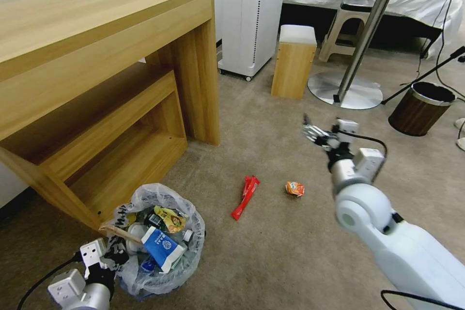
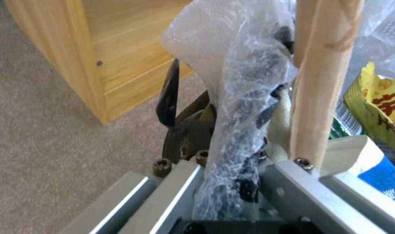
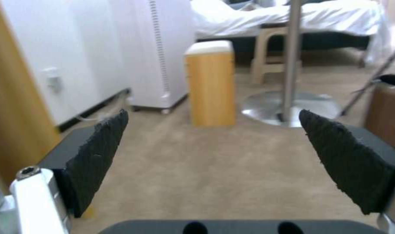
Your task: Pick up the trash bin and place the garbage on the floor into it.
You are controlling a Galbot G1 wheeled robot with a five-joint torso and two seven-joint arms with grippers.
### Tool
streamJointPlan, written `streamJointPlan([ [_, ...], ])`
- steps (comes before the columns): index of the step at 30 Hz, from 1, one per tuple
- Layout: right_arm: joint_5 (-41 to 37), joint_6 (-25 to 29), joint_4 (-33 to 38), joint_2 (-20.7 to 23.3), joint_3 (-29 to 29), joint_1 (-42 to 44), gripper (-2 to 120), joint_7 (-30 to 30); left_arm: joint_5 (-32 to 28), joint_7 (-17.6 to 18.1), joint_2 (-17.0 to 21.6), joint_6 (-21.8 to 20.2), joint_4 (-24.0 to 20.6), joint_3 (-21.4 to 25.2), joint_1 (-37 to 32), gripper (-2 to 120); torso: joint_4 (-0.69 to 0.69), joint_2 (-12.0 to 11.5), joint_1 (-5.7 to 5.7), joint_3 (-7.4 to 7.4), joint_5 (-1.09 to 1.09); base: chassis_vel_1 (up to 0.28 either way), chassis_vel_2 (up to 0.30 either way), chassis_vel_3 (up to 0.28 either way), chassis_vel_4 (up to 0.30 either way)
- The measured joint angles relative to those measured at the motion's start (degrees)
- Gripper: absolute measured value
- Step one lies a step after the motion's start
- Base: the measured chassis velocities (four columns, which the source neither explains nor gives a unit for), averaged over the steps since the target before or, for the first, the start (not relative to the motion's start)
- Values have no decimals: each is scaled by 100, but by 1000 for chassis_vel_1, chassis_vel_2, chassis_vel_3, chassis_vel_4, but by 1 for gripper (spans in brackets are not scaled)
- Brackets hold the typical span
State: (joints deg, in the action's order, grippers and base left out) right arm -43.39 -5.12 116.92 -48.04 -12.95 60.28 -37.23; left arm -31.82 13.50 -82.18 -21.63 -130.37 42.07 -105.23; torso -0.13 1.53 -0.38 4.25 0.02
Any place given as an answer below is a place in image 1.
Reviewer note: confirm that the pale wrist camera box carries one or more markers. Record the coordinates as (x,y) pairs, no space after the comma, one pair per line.
(92,252)
(347,129)

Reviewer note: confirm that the large wooden desk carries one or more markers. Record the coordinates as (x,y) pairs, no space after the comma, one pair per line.
(109,26)

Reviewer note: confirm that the trash bin with clear bag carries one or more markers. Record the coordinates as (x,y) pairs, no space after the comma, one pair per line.
(189,266)

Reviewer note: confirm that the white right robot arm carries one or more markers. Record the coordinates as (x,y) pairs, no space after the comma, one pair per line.
(399,244)

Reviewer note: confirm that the white plastic cup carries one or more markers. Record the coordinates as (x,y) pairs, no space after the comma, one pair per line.
(135,233)

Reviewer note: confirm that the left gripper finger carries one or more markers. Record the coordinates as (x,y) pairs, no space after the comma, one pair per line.
(110,244)
(121,257)

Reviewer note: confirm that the beige plastic stool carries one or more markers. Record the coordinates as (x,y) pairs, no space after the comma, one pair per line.
(345,34)

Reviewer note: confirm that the red snack wrapper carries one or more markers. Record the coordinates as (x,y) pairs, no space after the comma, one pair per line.
(245,199)

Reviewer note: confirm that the crumpled orange wrapper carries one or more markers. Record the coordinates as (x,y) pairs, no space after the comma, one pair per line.
(295,188)

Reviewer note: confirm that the small wooden bench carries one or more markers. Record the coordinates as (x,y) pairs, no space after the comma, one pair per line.
(109,114)

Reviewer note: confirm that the black stand leg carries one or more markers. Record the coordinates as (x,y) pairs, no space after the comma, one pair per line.
(421,77)

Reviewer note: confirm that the wooden stick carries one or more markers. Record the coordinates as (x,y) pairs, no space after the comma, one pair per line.
(120,233)

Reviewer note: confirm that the wooden stool white cushion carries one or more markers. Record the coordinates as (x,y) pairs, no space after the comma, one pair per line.
(292,63)

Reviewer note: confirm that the blue white carton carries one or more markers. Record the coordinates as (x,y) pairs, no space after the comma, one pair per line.
(161,248)

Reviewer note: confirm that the yellow snack wrapper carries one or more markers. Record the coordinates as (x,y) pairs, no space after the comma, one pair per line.
(171,220)

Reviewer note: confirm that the white shoe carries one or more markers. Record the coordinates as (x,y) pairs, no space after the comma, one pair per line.
(460,122)
(461,142)

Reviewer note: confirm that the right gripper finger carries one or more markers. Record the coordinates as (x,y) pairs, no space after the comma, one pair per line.
(309,135)
(313,129)

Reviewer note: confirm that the brown round trash bin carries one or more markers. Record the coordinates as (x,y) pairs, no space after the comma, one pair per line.
(417,114)

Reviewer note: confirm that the dark bottle with label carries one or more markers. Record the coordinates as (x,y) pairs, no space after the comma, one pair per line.
(154,219)

